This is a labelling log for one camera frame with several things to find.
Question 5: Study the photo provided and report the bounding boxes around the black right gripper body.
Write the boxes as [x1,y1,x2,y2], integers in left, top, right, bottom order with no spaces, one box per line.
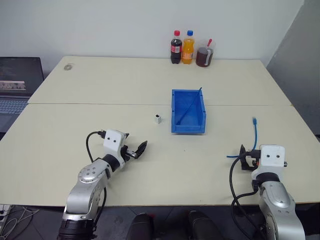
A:
[245,148,261,172]

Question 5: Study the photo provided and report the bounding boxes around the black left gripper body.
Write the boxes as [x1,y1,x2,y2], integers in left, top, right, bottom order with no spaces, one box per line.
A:
[120,143,138,161]

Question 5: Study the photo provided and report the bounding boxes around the blue Ethernet cable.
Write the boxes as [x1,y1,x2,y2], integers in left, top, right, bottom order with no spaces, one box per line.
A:
[226,116,260,159]

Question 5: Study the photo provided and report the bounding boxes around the blue plastic storage bin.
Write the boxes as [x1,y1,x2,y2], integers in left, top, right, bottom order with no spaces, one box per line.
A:
[170,88,208,135]

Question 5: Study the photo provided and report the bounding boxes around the thin blue rod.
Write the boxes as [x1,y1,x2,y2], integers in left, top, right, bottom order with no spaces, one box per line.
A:
[175,86,203,125]

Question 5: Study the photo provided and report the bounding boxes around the dark rounded shape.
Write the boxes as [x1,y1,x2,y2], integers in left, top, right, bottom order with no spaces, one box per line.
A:
[187,210,221,240]
[124,212,154,240]

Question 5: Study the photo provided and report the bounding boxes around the cola bottle red cap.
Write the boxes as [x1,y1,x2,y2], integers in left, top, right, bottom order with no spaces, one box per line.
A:
[170,30,183,65]

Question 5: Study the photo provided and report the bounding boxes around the clear pitcher with brown liquid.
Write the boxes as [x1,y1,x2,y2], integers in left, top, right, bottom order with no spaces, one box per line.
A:
[195,38,217,68]

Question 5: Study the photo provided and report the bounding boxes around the orange soda bottle blue cap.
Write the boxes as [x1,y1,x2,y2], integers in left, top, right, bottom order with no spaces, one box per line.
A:
[181,30,196,65]

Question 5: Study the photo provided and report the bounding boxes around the grey partition panel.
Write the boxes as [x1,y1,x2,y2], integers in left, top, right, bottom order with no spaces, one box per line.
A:
[265,0,320,142]

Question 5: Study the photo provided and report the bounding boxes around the grey laptop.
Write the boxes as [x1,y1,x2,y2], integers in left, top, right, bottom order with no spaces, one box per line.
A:
[0,56,46,134]

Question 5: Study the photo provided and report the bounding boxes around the white power strip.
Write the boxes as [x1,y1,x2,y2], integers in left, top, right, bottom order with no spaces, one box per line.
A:
[0,203,12,217]

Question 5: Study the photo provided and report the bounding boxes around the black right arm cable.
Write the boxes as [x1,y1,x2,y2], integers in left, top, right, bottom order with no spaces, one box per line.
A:
[230,149,266,240]

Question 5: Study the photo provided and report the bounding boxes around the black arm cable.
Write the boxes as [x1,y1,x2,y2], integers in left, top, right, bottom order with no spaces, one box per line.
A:
[230,149,266,240]
[85,130,108,232]

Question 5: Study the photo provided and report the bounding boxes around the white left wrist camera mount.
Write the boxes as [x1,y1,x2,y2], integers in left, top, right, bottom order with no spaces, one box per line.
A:
[102,129,127,172]

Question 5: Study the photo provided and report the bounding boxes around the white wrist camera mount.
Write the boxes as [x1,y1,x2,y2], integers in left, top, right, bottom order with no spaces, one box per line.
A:
[102,129,127,172]
[250,144,287,181]

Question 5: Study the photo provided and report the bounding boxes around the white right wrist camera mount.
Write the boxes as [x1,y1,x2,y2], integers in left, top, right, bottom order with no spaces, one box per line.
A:
[250,144,287,181]

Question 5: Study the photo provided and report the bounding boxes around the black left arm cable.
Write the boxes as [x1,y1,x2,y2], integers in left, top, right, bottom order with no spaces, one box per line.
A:
[85,130,108,232]

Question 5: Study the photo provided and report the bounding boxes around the white floor cables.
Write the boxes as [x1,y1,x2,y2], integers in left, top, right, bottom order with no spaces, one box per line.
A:
[0,205,41,239]

